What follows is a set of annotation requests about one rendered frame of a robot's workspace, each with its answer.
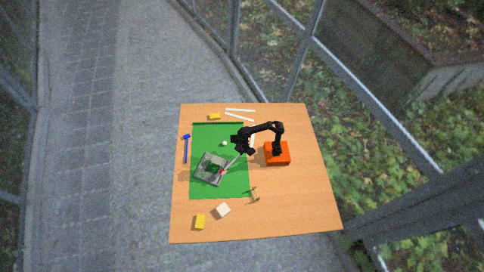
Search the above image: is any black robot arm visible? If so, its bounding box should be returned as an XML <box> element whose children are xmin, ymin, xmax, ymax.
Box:
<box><xmin>230</xmin><ymin>120</ymin><xmax>285</xmax><ymax>156</ymax></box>

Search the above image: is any red putter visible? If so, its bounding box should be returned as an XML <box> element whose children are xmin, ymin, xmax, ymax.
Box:
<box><xmin>219</xmin><ymin>151</ymin><xmax>244</xmax><ymax>175</ymax></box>

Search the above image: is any white rectangular block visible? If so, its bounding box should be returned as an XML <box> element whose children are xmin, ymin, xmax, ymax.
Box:
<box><xmin>216</xmin><ymin>202</ymin><xmax>231</xmax><ymax>218</ymax></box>

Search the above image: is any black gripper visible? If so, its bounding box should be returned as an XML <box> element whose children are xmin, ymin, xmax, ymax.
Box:
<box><xmin>239</xmin><ymin>141</ymin><xmax>256</xmax><ymax>156</ymax></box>

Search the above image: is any blue long bar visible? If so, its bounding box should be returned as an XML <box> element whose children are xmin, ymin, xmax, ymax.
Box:
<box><xmin>183</xmin><ymin>133</ymin><xmax>191</xmax><ymax>164</ymax></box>

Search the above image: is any yellow rectangular block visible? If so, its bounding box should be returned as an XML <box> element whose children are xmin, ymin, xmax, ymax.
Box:
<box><xmin>195</xmin><ymin>214</ymin><xmax>206</xmax><ymax>230</ymax></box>
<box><xmin>209</xmin><ymin>113</ymin><xmax>221</xmax><ymax>120</ymax></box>

